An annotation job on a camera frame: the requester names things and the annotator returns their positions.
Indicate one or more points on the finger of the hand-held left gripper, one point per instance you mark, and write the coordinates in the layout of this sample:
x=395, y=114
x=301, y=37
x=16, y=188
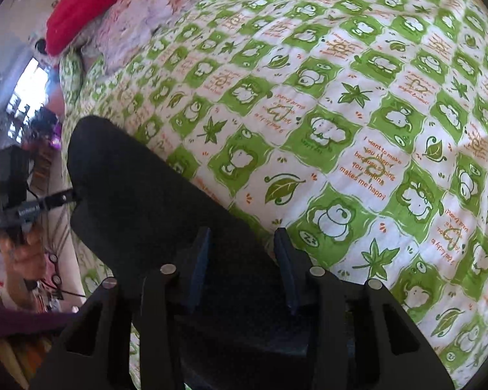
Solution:
x=59, y=200

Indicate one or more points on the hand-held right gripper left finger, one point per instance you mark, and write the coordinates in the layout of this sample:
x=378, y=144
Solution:
x=200, y=270

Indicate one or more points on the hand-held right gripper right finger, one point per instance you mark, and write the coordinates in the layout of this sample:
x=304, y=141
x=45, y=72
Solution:
x=286, y=272

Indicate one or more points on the black pants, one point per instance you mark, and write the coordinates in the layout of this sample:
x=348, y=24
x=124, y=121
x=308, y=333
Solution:
x=146, y=199

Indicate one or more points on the person's left hand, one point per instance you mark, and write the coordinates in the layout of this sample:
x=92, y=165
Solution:
x=26, y=262

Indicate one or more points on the bright window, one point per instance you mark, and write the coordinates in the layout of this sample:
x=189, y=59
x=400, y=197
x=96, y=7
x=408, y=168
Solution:
x=26, y=89

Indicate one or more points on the green printed bed sheet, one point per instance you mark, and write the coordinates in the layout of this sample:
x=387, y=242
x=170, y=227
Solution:
x=329, y=122

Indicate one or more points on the red pillow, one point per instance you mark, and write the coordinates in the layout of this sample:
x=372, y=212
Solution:
x=79, y=6

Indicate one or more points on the pink floral blanket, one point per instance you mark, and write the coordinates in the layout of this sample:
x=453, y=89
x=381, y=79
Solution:
x=142, y=12

